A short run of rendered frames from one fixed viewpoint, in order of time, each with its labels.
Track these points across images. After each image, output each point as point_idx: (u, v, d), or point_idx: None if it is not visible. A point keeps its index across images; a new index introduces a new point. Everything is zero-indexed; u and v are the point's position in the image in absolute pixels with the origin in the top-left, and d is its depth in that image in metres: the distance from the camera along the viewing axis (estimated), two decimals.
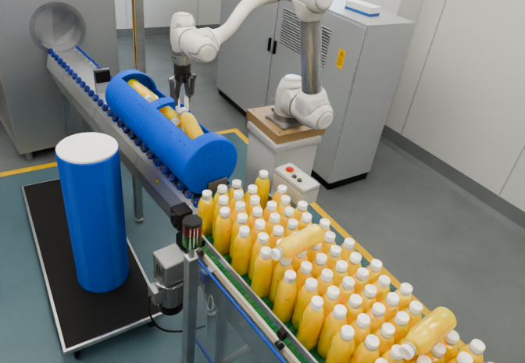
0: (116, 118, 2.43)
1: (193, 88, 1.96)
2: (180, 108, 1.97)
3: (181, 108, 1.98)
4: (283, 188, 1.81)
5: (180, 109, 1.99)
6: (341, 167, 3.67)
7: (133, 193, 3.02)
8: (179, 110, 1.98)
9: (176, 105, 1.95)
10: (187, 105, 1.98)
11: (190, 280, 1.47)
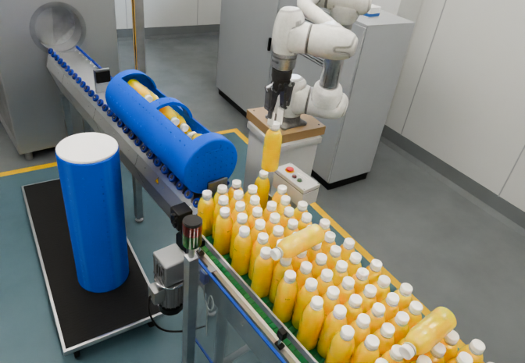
0: (116, 118, 2.43)
1: (290, 97, 1.64)
2: (275, 125, 1.66)
3: (275, 123, 1.67)
4: (283, 188, 1.81)
5: (274, 122, 1.67)
6: (341, 167, 3.67)
7: (133, 193, 3.02)
8: None
9: (269, 119, 1.64)
10: (280, 118, 1.67)
11: (190, 280, 1.47)
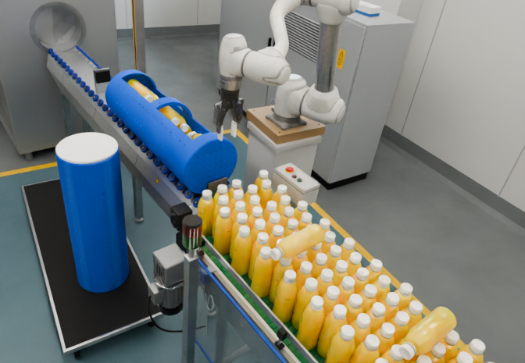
0: (116, 118, 2.43)
1: (241, 113, 1.80)
2: (266, 184, 1.82)
3: (266, 183, 1.82)
4: (283, 188, 1.81)
5: (266, 182, 1.83)
6: (341, 167, 3.67)
7: (133, 193, 3.02)
8: (264, 184, 1.82)
9: (219, 133, 1.78)
10: (234, 131, 1.83)
11: (190, 280, 1.47)
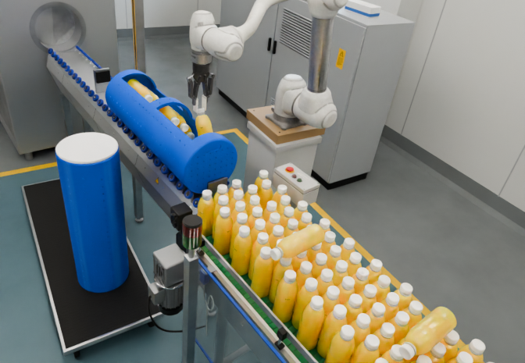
0: (116, 118, 2.43)
1: (211, 87, 1.93)
2: (266, 184, 1.82)
3: (266, 183, 1.82)
4: (283, 188, 1.81)
5: (266, 182, 1.83)
6: (341, 167, 3.67)
7: (133, 193, 3.02)
8: (264, 184, 1.82)
9: (194, 105, 1.93)
10: (205, 105, 1.96)
11: (190, 280, 1.47)
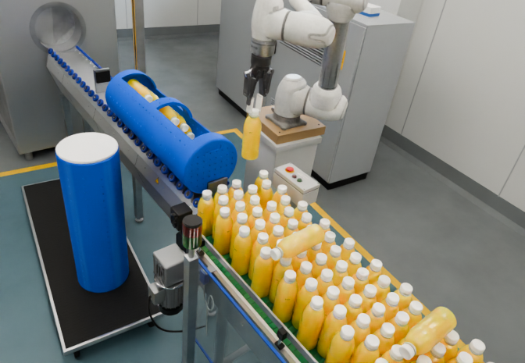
0: (116, 118, 2.43)
1: (269, 85, 1.65)
2: (266, 184, 1.82)
3: (266, 183, 1.82)
4: (283, 188, 1.81)
5: (266, 182, 1.83)
6: (341, 167, 3.67)
7: (133, 193, 3.02)
8: (264, 184, 1.82)
9: (248, 105, 1.64)
10: (259, 105, 1.68)
11: (190, 280, 1.47)
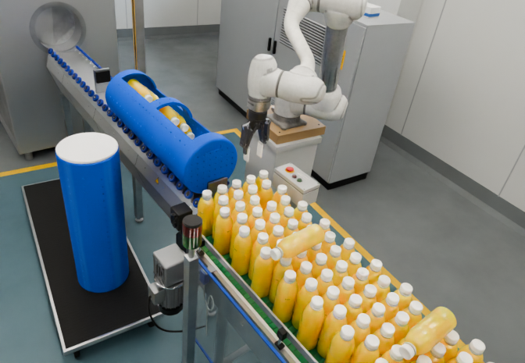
0: (116, 118, 2.43)
1: (268, 133, 1.76)
2: (266, 184, 1.82)
3: (266, 183, 1.82)
4: (283, 188, 1.81)
5: (266, 182, 1.83)
6: (341, 167, 3.67)
7: (133, 193, 3.02)
8: (264, 184, 1.82)
9: (244, 154, 1.74)
10: (260, 152, 1.79)
11: (190, 280, 1.47)
